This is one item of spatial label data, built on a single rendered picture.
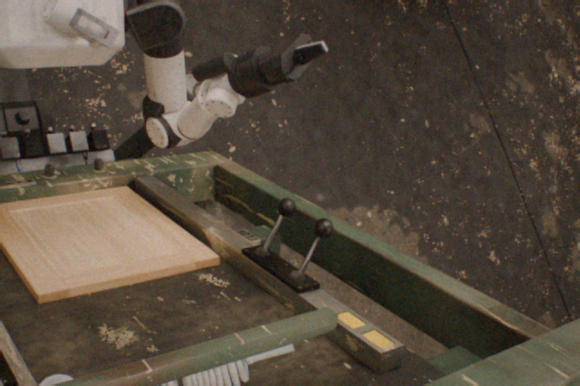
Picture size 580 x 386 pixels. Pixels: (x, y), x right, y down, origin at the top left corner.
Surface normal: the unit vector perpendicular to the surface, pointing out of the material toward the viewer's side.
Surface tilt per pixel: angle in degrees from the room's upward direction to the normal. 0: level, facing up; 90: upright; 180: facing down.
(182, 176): 31
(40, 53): 68
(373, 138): 0
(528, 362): 59
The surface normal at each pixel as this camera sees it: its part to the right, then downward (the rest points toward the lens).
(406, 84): 0.52, -0.22
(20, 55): 0.41, 0.82
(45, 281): 0.07, -0.94
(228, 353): 0.57, 0.31
